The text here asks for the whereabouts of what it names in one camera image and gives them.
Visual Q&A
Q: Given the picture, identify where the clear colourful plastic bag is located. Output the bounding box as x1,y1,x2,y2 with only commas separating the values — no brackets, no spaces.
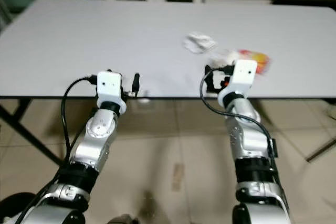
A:
213,49,271,75

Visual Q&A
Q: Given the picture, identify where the black rubbish bin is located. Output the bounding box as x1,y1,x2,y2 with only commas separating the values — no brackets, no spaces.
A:
0,193,32,224

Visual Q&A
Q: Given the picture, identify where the crumpled white paper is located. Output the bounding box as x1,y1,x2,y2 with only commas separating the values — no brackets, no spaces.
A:
185,33,217,54

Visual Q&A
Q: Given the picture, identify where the black table leg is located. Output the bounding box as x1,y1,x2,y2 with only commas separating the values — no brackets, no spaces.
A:
306,139,336,163
0,98,65,166

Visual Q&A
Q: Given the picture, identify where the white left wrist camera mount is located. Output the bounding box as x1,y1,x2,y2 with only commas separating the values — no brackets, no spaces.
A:
97,71,128,115

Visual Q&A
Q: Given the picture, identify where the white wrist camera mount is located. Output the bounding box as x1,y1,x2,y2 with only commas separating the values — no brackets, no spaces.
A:
218,59,258,106
97,71,128,115

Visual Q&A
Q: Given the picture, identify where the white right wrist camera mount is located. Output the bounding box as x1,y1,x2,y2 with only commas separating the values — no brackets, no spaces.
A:
218,59,258,106

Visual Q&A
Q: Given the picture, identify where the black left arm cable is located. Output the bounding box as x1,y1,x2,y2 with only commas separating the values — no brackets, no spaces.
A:
13,76,99,224

